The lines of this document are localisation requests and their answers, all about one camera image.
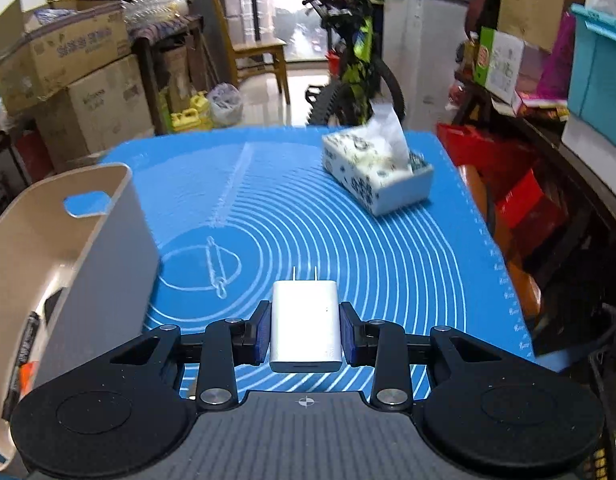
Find white cabinet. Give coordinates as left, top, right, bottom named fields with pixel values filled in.
left=383, top=0, right=474, bottom=133

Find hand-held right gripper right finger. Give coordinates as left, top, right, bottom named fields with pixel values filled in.
left=339, top=301, right=505, bottom=409

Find beige plastic storage bin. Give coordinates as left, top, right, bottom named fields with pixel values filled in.
left=0, top=162, right=161, bottom=473

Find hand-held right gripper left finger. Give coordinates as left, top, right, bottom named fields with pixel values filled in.
left=109, top=300, right=273, bottom=409

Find white box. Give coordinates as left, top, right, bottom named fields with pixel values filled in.
left=560, top=110, right=616, bottom=161

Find blue silicone baking mat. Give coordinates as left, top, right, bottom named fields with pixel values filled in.
left=100, top=127, right=539, bottom=401

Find white wall charger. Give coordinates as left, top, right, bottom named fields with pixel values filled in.
left=269, top=266, right=345, bottom=374

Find yellow plastic jugs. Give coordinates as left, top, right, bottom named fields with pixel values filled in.
left=170, top=91, right=213, bottom=133

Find open brown cardboard box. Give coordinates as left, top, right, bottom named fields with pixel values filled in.
left=0, top=0, right=131, bottom=116

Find patterned tissue box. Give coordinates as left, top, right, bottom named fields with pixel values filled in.
left=322, top=102, right=435, bottom=217

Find red box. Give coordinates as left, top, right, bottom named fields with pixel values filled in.
left=495, top=170, right=546, bottom=231

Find wooden chair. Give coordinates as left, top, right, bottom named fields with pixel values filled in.
left=210, top=0, right=291, bottom=106

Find black marker pen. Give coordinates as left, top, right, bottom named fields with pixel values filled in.
left=2, top=311, right=42, bottom=421

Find teal storage box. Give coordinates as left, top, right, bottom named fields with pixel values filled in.
left=568, top=4, right=616, bottom=136

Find white plastic bag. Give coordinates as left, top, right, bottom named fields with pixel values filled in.
left=208, top=83, right=245, bottom=128

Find tall brown cardboard sheet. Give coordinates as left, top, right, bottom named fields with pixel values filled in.
left=498, top=0, right=601, bottom=53

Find green white carton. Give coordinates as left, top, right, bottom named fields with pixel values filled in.
left=474, top=27, right=526, bottom=103

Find black bicycle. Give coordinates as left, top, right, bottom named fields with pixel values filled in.
left=288, top=0, right=409, bottom=128

